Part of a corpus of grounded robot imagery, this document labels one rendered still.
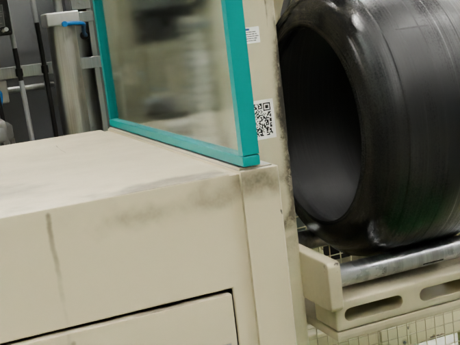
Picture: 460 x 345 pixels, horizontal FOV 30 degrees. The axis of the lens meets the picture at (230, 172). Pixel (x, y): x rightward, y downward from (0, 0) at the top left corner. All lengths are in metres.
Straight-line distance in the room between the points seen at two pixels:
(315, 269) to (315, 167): 0.45
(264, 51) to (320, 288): 0.46
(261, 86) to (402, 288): 0.48
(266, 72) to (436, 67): 0.31
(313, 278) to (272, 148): 0.26
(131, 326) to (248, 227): 0.15
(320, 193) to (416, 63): 0.55
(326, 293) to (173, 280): 0.80
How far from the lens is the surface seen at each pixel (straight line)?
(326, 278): 1.63
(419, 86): 1.57
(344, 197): 2.04
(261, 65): 1.63
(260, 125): 1.63
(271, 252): 0.90
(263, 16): 1.63
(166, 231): 0.85
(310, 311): 1.80
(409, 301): 1.75
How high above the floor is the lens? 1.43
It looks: 11 degrees down
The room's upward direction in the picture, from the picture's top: 7 degrees counter-clockwise
